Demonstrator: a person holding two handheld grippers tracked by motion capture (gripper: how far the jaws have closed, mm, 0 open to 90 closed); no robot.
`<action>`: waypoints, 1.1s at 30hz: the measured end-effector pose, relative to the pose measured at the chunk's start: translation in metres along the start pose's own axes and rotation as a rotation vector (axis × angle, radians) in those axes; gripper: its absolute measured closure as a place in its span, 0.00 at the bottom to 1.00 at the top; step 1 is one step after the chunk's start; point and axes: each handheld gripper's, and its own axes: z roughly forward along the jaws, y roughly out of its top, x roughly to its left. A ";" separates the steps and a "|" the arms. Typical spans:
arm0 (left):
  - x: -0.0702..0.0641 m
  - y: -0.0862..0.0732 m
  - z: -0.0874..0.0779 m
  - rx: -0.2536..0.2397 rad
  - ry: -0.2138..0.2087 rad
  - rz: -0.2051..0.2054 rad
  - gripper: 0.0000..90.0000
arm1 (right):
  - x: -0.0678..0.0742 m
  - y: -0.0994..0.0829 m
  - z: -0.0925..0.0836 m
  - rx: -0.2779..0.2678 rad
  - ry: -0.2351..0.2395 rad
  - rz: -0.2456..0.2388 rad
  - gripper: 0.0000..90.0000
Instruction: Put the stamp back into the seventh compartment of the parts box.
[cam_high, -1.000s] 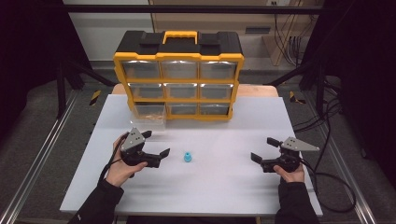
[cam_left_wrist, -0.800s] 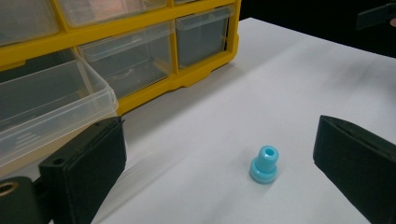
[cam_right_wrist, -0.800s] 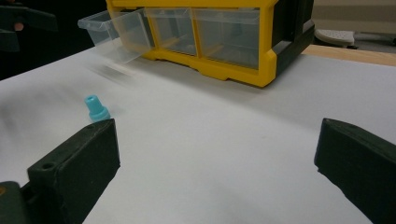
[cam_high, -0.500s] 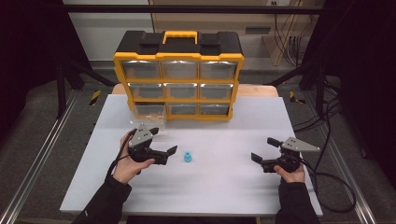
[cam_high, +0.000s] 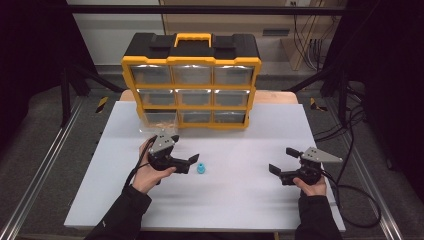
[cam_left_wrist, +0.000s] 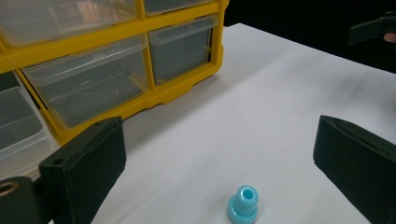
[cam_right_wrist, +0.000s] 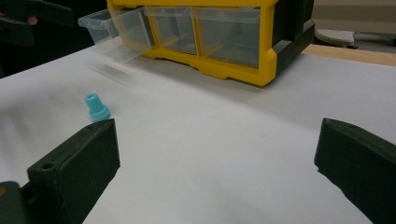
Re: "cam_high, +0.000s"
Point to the person's right hand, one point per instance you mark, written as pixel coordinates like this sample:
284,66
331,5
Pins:
313,190

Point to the small blue plastic part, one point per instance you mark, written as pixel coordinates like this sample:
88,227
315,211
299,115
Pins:
201,168

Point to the metal floor rail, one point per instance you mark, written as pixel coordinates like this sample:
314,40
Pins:
43,166
366,173

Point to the black curtain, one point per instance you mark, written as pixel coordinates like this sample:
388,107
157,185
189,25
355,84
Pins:
30,50
393,66

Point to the grey rectangular vent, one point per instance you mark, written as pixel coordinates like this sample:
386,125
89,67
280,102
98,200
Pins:
276,32

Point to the person's left hand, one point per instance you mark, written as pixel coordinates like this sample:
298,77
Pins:
146,176

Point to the set of clear drawers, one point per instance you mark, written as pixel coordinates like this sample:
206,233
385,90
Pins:
193,75

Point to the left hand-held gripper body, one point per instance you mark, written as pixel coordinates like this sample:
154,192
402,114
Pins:
161,143

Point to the black metal stand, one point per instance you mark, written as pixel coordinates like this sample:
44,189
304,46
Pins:
341,100
65,100

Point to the light wooden cabinet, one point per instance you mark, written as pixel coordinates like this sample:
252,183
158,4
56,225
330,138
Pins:
233,23

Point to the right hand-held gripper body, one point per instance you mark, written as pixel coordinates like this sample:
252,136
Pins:
316,156

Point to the yellow black drawer organizer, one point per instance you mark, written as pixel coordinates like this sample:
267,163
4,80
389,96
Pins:
233,46

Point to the yellow black hazard tape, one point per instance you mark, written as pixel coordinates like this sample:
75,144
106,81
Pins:
315,104
102,104

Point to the clear plastic drawer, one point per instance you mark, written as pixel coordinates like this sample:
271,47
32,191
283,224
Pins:
160,120

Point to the wooden table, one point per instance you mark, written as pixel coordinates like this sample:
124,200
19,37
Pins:
276,97

